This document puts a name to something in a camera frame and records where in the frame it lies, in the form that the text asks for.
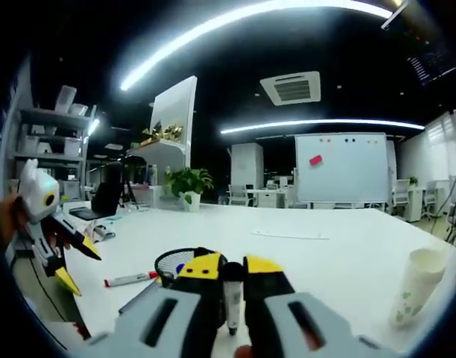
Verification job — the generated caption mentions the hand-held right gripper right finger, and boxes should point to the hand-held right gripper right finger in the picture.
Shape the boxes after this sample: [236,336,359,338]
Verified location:
[242,254,393,358]

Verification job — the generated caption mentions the curved ceiling light strip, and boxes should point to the curved ceiling light strip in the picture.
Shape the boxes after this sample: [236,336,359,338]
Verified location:
[118,0,395,92]
[219,118,426,135]

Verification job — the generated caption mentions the person's white clothing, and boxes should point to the person's white clothing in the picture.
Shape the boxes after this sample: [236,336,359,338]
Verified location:
[41,320,91,351]

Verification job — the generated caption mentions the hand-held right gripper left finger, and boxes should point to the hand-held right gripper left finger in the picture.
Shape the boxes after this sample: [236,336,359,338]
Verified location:
[84,252,229,358]

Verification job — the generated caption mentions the black mesh pen holder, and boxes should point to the black mesh pen holder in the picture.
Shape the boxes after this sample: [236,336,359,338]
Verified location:
[153,246,229,290]

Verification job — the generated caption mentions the person's left hand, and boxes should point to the person's left hand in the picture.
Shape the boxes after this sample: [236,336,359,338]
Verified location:
[0,195,31,250]

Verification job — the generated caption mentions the ceiling air conditioner vent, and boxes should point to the ceiling air conditioner vent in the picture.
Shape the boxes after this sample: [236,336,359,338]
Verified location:
[259,70,322,107]

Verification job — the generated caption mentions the green potted plant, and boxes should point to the green potted plant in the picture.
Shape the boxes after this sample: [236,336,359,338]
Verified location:
[163,166,215,213]

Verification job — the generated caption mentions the black whiteboard marker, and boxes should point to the black whiteboard marker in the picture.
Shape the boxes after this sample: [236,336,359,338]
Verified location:
[222,262,246,336]

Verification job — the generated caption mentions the large standing whiteboard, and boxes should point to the large standing whiteboard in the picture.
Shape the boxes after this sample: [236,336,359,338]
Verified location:
[294,132,391,204]

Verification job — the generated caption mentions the white office chair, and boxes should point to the white office chair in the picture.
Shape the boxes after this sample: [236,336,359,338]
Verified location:
[227,183,256,208]
[391,178,411,221]

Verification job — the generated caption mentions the gold trophies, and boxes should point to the gold trophies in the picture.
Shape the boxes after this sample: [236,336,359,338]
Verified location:
[141,119,185,145]

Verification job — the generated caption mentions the white curved display shelf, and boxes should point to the white curved display shelf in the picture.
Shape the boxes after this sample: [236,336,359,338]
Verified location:
[125,75,198,210]

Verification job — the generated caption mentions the red whiteboard marker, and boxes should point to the red whiteboard marker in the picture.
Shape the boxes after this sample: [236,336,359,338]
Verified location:
[103,271,160,288]

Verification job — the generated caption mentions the grey metal shelf rack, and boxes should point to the grey metal shelf rack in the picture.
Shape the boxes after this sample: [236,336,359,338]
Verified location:
[11,84,98,195]

